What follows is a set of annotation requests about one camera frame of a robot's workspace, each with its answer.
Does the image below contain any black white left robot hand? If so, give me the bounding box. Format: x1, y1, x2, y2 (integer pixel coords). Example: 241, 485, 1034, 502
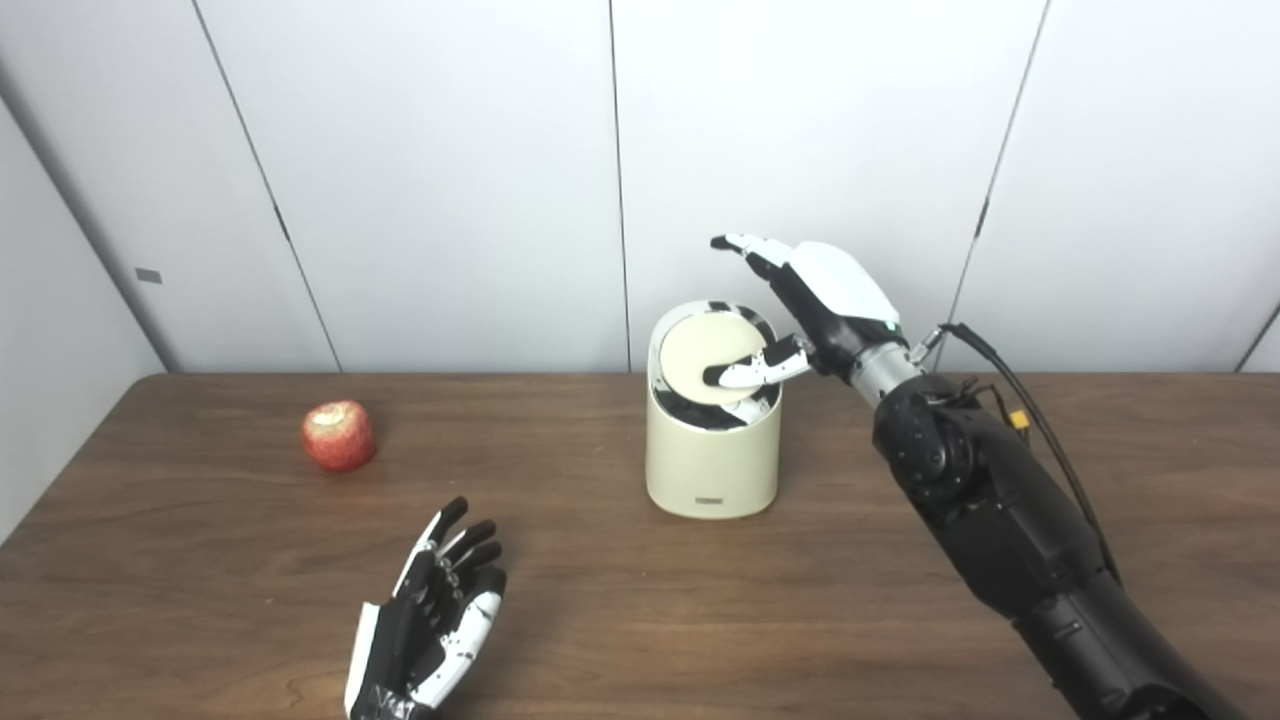
344, 496, 508, 720

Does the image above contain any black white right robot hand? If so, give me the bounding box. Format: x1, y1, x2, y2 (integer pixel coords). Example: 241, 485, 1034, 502
703, 233, 906, 391

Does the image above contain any cream round bin lid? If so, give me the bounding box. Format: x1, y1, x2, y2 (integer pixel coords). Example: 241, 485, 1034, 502
658, 312, 767, 406

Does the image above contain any red apple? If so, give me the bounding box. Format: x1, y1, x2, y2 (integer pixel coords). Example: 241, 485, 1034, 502
302, 400, 378, 473

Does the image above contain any cream-colored bin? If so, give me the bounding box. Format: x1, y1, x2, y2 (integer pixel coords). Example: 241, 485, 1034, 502
646, 300, 783, 520

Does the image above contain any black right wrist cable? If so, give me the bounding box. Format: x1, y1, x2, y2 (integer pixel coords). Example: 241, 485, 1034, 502
938, 322, 1121, 586

